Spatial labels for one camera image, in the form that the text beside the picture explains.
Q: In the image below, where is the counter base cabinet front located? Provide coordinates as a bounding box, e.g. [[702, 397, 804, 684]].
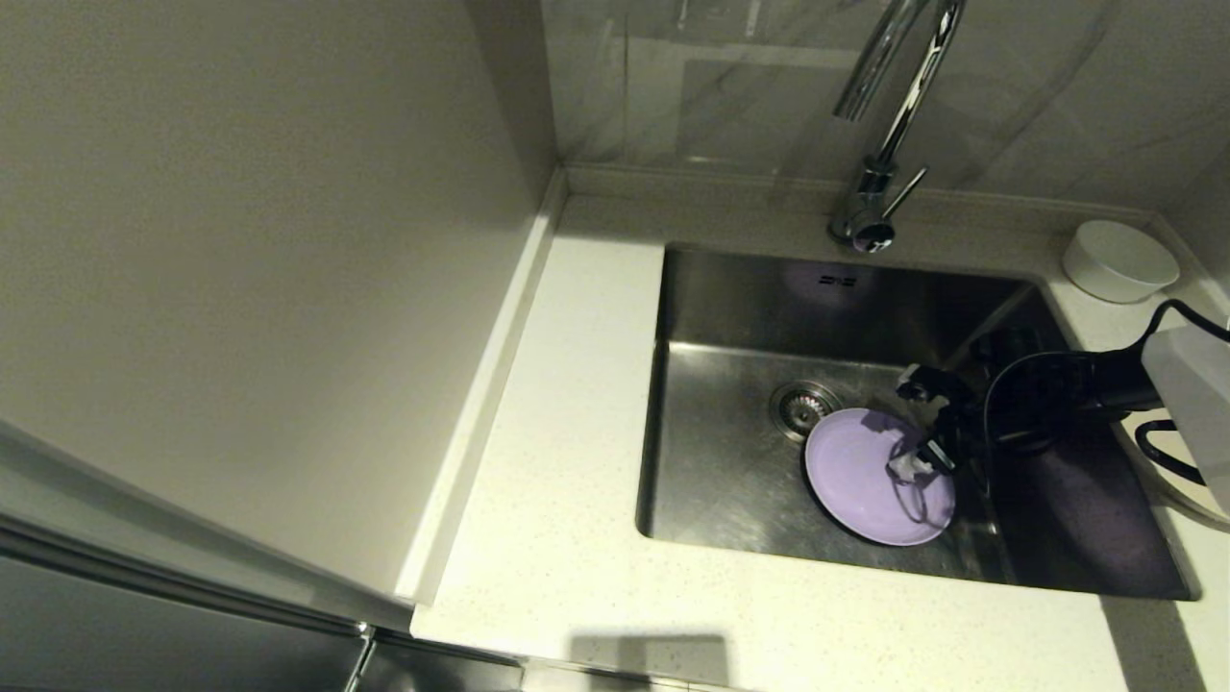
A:
[[341, 625, 525, 692]]

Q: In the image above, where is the white round bowl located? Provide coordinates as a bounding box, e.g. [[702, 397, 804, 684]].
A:
[[1062, 219, 1180, 305]]

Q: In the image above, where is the grey tall cabinet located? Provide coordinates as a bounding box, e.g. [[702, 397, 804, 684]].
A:
[[0, 0, 539, 692]]

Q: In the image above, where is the thick black cable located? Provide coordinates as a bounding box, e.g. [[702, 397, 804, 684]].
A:
[[978, 300, 1230, 486]]

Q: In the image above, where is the purple round plate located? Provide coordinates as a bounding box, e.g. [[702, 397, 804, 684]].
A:
[[803, 408, 957, 547]]

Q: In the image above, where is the chrome gooseneck faucet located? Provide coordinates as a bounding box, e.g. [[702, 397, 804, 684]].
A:
[[828, 0, 965, 255]]

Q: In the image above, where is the cream round plate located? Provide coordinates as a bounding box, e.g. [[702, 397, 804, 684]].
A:
[[1148, 471, 1230, 535]]

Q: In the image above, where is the metal sink drain strainer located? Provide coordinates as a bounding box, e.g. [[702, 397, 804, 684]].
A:
[[769, 382, 839, 441]]

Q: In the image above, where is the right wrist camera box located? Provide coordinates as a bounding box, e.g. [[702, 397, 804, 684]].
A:
[[896, 363, 973, 405]]

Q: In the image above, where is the stainless steel sink basin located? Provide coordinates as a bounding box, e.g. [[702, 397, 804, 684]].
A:
[[634, 245, 1197, 602]]

